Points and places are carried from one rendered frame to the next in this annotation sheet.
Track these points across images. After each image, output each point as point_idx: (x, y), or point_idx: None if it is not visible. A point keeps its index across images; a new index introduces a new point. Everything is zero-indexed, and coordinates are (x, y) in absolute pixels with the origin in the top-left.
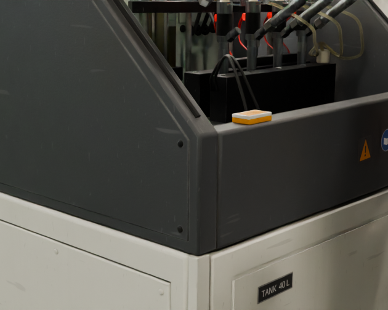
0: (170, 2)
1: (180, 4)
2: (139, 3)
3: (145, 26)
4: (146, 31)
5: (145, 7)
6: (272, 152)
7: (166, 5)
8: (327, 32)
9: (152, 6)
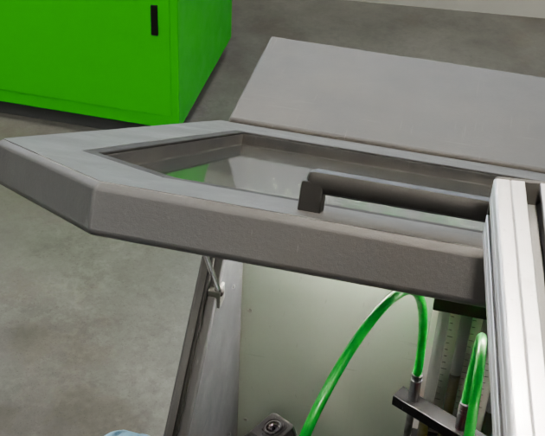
0: (432, 419)
1: (442, 428)
2: (399, 400)
3: (407, 421)
4: (407, 426)
5: (405, 407)
6: None
7: (426, 419)
8: None
9: (412, 411)
